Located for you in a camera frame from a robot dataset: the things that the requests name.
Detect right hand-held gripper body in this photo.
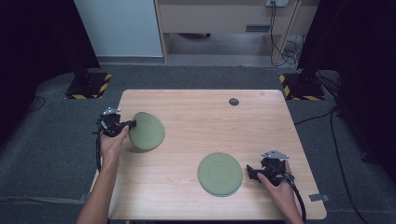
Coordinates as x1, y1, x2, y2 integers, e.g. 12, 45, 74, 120
260, 149, 296, 188

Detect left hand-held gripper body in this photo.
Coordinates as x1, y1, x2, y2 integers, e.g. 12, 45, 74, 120
96, 106, 129, 138

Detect green round plate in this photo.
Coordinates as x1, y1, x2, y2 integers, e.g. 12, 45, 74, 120
199, 185, 243, 198
128, 111, 166, 151
197, 152, 244, 194

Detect person's right hand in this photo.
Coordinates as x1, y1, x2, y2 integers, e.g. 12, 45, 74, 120
256, 160, 301, 216

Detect person's left hand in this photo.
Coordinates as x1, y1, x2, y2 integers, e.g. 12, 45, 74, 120
100, 125, 130, 171

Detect black stand base hazard stripes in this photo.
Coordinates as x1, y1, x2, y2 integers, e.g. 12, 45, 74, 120
278, 73, 326, 102
64, 72, 113, 100

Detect grey tape strip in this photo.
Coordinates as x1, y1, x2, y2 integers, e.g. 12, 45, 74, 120
308, 193, 331, 203

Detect white cabinet panel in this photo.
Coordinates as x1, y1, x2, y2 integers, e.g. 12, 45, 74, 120
74, 0, 164, 58

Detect dark curtain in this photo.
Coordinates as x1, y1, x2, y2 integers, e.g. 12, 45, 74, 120
297, 0, 396, 185
0, 0, 101, 138

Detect grey power strip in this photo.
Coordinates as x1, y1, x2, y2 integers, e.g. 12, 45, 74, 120
265, 0, 290, 8

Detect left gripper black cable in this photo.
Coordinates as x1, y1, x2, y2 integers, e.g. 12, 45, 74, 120
94, 129, 104, 173

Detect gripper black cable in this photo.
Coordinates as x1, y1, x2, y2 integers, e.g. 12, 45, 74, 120
288, 174, 308, 224
94, 129, 104, 173

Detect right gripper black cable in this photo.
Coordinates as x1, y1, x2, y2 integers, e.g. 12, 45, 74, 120
288, 174, 308, 224

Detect long black floor cable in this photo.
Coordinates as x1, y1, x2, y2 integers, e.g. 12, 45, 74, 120
330, 106, 363, 224

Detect looped black floor cable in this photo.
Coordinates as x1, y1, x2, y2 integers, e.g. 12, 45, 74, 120
27, 95, 48, 114

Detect white cable bundle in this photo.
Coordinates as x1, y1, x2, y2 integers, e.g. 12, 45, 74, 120
289, 35, 305, 72

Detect black hanging cable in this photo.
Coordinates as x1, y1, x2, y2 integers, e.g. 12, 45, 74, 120
269, 2, 297, 67

